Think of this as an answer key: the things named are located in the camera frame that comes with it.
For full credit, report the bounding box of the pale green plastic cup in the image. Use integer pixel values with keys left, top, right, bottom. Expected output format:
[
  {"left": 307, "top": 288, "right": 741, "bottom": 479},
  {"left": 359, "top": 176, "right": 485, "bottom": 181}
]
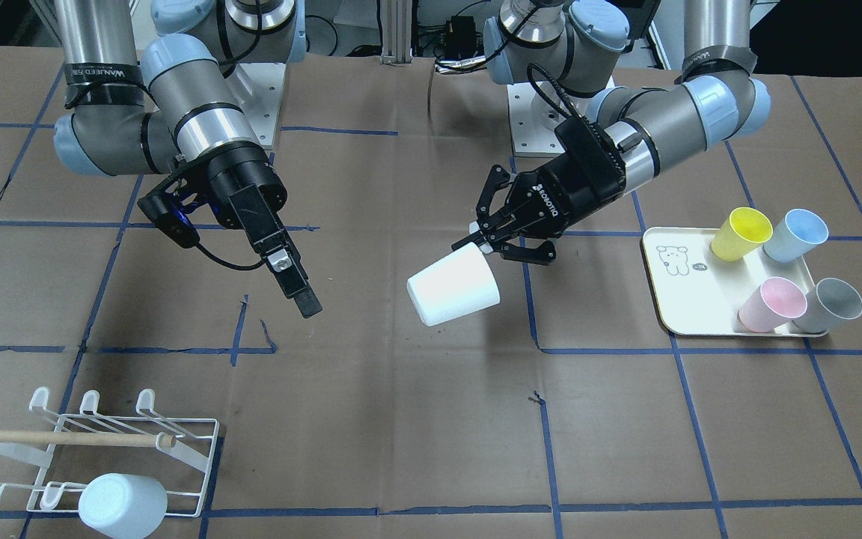
[{"left": 406, "top": 243, "right": 501, "bottom": 326}]

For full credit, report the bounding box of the pink plastic cup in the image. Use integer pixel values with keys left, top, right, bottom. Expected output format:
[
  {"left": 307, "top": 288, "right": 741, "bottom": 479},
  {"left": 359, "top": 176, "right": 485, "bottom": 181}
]
[{"left": 738, "top": 276, "right": 808, "bottom": 333}]

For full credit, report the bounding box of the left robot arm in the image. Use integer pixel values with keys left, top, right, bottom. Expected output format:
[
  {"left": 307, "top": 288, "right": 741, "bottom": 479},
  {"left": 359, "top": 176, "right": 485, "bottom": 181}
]
[{"left": 452, "top": 1, "right": 770, "bottom": 265}]

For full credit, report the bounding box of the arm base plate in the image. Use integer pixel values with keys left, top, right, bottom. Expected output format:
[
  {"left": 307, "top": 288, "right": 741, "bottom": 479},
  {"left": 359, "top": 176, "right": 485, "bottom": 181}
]
[
  {"left": 507, "top": 75, "right": 635, "bottom": 159},
  {"left": 226, "top": 64, "right": 287, "bottom": 150}
]

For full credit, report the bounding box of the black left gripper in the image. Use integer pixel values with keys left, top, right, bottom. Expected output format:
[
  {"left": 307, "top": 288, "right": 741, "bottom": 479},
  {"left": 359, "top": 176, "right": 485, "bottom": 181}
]
[{"left": 451, "top": 116, "right": 626, "bottom": 265}]

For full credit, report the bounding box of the aluminium frame post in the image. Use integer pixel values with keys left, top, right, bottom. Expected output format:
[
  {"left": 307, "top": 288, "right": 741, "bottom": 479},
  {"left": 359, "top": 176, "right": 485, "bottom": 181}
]
[{"left": 377, "top": 0, "right": 418, "bottom": 65}]

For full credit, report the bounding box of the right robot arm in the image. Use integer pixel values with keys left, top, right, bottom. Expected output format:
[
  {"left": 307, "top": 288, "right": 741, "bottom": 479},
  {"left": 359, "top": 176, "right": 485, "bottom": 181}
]
[{"left": 52, "top": 1, "right": 322, "bottom": 317}]

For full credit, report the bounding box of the yellow plastic cup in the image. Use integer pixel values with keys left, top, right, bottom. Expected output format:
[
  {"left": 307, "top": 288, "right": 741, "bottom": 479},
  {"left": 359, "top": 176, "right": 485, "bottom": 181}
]
[{"left": 709, "top": 206, "right": 774, "bottom": 261}]

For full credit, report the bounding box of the light blue plastic cup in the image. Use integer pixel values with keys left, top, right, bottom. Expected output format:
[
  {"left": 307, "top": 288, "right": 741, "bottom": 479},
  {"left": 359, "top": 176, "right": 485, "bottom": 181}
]
[{"left": 763, "top": 208, "right": 829, "bottom": 263}]

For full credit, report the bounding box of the cream plastic tray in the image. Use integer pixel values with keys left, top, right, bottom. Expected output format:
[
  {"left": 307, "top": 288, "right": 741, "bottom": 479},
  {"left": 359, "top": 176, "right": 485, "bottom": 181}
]
[{"left": 642, "top": 228, "right": 815, "bottom": 337}]

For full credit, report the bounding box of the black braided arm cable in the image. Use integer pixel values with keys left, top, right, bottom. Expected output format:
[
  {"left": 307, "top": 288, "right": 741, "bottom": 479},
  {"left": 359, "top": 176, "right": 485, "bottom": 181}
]
[
  {"left": 525, "top": 63, "right": 589, "bottom": 124},
  {"left": 192, "top": 240, "right": 271, "bottom": 272}
]

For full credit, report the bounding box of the white wire cup rack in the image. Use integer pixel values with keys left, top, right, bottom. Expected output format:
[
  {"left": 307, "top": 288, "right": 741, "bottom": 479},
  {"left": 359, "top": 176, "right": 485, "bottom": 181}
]
[{"left": 0, "top": 386, "right": 224, "bottom": 518}]

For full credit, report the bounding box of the grey plastic cup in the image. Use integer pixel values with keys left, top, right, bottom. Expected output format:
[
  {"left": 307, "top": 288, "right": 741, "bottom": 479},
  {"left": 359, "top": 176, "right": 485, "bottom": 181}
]
[{"left": 792, "top": 278, "right": 862, "bottom": 334}]

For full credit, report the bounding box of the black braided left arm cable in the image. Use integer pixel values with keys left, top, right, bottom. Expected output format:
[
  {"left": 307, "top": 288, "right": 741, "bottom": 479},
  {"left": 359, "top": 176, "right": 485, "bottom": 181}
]
[{"left": 525, "top": 63, "right": 589, "bottom": 124}]

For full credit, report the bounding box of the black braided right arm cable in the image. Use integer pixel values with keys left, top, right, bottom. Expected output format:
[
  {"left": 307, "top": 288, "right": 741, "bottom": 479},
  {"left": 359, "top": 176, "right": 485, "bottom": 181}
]
[{"left": 192, "top": 240, "right": 271, "bottom": 272}]

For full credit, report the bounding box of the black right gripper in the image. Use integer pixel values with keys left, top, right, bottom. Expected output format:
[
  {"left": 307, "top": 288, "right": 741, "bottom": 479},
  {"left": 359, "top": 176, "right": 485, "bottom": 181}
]
[{"left": 138, "top": 142, "right": 323, "bottom": 318}]

